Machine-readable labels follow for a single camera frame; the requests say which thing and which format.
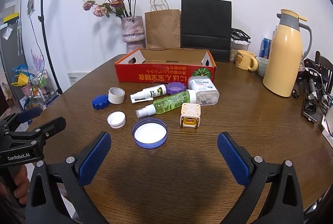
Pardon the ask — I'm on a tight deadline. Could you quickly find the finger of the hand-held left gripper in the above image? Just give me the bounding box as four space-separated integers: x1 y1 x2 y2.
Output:
0 106 42 134
10 116 67 146

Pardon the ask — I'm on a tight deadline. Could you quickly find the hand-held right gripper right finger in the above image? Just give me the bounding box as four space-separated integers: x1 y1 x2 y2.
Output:
217 132 305 224

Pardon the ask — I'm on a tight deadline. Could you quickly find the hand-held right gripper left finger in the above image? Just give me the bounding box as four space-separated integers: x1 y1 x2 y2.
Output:
25 132 112 224

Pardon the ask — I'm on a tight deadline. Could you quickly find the white bottle cap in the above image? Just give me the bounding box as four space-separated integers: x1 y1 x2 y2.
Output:
107 112 127 129

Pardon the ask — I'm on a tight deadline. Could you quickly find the blue ridged bottle cap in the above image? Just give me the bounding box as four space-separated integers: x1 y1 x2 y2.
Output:
92 95 109 110

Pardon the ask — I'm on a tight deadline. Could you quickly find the beige cube power adapter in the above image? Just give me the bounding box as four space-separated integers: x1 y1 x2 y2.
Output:
179 102 201 129

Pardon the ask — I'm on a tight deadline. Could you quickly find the green spray bottle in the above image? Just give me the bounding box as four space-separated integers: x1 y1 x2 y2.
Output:
135 90 197 119

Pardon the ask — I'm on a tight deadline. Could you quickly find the white spray bottle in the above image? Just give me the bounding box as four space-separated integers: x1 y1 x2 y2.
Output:
130 84 167 105

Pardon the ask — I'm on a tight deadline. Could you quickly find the purple ridged bottle cap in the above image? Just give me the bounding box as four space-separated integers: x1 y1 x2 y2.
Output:
166 82 188 96

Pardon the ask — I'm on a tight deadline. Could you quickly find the red cardboard box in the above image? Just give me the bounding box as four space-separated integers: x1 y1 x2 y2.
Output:
114 48 217 83

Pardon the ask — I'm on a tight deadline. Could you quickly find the person's left hand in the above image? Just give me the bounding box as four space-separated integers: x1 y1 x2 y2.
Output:
13 165 30 200

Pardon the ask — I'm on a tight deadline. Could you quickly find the grey refrigerator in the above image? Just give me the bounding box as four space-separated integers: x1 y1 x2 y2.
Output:
0 4 34 115

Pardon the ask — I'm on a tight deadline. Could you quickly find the black light stand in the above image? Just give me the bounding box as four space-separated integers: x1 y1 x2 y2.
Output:
19 0 63 96

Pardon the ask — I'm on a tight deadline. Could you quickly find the pale blue cup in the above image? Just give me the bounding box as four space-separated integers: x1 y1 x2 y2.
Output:
256 57 269 77

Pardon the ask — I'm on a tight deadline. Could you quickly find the yellow bear mug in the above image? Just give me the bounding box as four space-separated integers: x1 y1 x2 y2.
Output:
235 50 259 72

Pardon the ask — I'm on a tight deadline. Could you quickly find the clear food container black lid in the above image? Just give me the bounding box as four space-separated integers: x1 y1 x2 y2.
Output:
229 28 251 62

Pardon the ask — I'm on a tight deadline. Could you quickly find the yellow thermos jug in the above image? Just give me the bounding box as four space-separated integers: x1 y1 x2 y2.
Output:
262 9 313 98

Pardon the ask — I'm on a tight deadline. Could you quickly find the blue drink can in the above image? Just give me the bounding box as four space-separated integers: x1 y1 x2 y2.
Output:
259 37 273 59

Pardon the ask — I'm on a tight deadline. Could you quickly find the pink textured vase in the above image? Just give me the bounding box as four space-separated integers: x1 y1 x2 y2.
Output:
121 16 145 54

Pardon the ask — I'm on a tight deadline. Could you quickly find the dark wooden chair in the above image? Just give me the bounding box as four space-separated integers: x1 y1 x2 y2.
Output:
315 51 333 84

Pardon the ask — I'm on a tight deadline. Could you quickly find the black paper bag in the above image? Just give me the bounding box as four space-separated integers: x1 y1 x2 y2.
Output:
181 0 232 63

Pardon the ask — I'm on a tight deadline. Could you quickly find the brown paper bag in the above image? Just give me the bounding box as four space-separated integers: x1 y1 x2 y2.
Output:
144 0 181 50

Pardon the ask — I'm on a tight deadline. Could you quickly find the wire storage cart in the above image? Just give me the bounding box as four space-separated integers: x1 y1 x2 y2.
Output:
10 64 59 110

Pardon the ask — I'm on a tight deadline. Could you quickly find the tangle of cables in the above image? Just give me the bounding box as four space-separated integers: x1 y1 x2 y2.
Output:
299 68 333 115

